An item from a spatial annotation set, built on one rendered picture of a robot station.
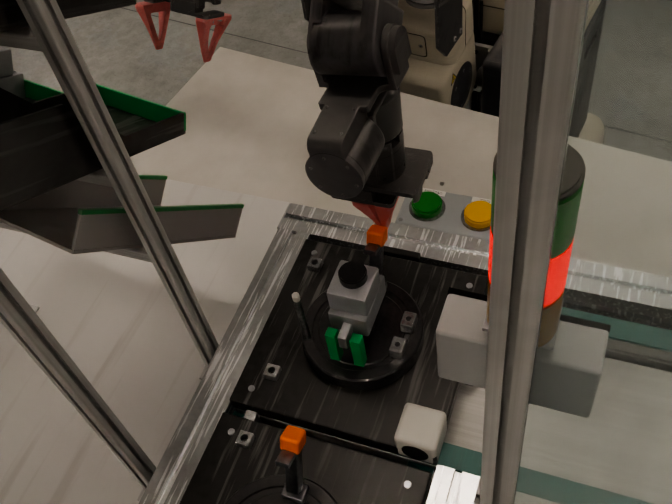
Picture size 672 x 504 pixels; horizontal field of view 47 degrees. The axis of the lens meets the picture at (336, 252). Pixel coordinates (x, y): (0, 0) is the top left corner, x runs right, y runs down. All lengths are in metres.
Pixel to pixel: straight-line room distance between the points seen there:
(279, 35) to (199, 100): 1.62
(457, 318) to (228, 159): 0.77
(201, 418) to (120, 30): 2.52
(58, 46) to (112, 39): 2.60
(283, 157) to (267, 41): 1.76
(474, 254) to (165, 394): 0.44
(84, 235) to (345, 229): 0.38
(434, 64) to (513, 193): 1.10
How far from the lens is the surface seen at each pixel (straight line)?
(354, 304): 0.80
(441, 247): 0.99
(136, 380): 1.07
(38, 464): 1.07
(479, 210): 1.00
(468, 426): 0.90
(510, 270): 0.44
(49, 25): 0.65
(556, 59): 0.33
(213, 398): 0.91
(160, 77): 2.98
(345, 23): 0.70
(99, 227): 0.79
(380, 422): 0.85
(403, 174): 0.81
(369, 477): 0.82
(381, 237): 0.85
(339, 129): 0.68
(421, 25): 1.44
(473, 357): 0.59
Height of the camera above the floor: 1.73
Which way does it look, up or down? 51 degrees down
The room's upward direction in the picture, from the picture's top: 12 degrees counter-clockwise
